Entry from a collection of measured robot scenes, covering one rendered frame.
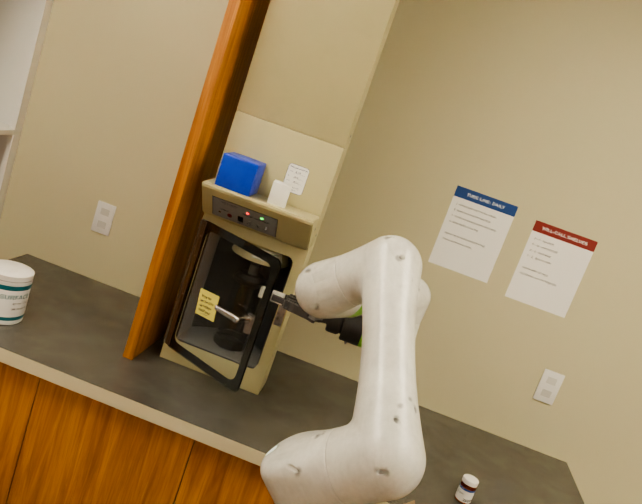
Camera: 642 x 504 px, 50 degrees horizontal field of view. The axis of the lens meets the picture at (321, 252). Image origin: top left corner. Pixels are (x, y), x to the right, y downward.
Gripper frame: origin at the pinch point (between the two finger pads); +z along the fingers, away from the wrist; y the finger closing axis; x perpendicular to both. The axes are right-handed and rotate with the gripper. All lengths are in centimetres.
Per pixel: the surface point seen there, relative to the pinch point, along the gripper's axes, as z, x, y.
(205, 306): 17.9, 11.8, -5.3
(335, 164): -3.2, -38.0, -11.8
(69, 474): 35, 63, 15
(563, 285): -84, -22, -55
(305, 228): -2.2, -20.1, -2.0
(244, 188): 16.6, -24.7, -1.0
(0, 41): 127, -35, -54
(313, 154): 3.5, -38.5, -11.8
